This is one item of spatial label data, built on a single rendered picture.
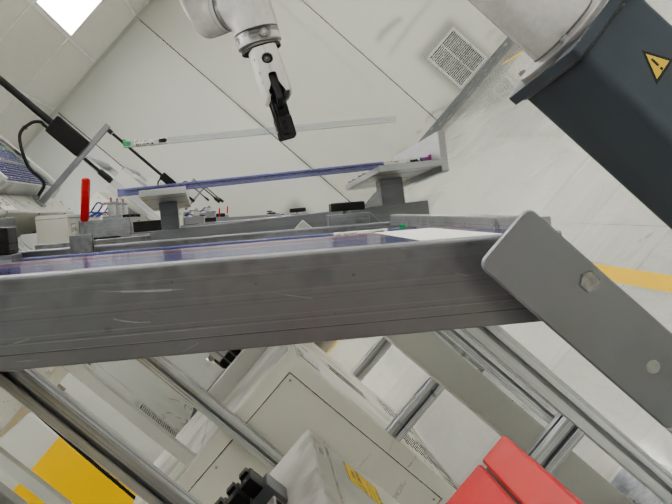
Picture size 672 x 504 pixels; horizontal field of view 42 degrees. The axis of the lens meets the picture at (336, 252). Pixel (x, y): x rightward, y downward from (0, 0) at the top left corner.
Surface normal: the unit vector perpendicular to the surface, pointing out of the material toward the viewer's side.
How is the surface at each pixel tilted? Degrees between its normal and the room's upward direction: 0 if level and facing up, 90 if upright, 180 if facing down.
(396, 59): 90
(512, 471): 0
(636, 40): 90
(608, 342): 90
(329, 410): 90
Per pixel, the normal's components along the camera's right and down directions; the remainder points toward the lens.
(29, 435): 0.10, 0.04
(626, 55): 0.31, -0.22
